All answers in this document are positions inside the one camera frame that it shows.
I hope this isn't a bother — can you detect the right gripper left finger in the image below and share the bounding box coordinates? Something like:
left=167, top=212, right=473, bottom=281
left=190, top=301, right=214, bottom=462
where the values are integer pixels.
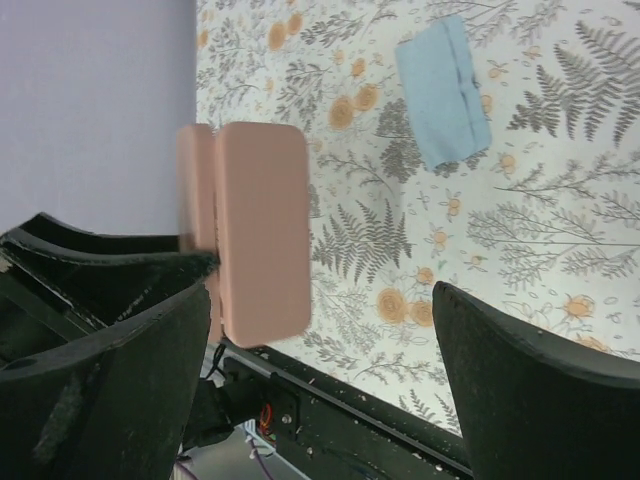
left=1, top=285, right=210, bottom=479

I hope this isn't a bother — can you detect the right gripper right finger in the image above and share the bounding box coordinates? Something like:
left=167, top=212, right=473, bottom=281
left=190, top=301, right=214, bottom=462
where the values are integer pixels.
left=433, top=281, right=639, bottom=479

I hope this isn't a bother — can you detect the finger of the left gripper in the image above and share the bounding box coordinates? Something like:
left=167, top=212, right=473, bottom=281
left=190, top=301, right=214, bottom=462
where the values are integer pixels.
left=1, top=213, right=219, bottom=350

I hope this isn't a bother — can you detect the pink glasses case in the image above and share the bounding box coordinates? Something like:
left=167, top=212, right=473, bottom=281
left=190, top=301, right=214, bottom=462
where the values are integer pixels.
left=176, top=122, right=311, bottom=348

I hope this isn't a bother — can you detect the light blue cleaning cloth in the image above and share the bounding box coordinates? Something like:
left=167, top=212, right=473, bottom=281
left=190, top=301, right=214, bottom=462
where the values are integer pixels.
left=395, top=15, right=492, bottom=170

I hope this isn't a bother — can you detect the floral patterned table mat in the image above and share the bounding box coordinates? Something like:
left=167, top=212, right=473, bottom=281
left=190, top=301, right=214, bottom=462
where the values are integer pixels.
left=196, top=1, right=639, bottom=433

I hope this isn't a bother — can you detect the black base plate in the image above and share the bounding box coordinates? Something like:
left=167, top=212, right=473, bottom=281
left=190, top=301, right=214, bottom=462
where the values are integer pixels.
left=182, top=341, right=472, bottom=479

